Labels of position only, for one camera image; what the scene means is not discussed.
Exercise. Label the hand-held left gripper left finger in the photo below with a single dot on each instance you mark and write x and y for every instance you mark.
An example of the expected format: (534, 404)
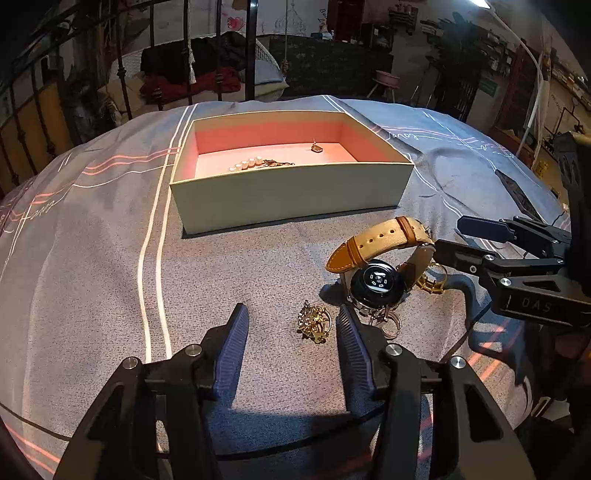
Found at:
(231, 355)

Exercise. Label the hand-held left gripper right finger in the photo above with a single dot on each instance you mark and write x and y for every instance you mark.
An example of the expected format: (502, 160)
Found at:
(355, 355)

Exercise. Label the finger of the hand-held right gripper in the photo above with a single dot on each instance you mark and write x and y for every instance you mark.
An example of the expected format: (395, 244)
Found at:
(480, 229)
(461, 259)

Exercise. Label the gold brooch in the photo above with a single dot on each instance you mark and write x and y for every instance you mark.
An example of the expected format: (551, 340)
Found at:
(314, 323)

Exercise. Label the cream box with pink inside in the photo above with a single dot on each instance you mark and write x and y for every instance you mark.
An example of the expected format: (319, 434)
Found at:
(286, 203)

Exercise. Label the grey printed blanket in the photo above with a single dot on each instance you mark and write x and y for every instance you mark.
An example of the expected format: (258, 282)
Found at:
(92, 258)

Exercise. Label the white floor lamp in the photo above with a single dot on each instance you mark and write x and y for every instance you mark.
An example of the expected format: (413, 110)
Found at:
(538, 69)

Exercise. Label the pink stool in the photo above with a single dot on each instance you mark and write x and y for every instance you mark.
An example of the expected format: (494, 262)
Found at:
(387, 79)

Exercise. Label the small gold pendant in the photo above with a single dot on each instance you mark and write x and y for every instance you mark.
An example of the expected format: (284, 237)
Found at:
(317, 147)

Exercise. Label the dark patterned panel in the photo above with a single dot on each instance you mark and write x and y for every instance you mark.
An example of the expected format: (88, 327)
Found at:
(332, 64)

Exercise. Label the red cloth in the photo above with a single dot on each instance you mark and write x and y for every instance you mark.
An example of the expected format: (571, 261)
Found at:
(205, 83)

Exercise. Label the black clothes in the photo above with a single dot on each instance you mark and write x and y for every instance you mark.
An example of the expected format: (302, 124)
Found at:
(207, 53)

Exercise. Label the black metal bed frame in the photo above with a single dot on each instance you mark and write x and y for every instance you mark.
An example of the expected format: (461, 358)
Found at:
(121, 74)

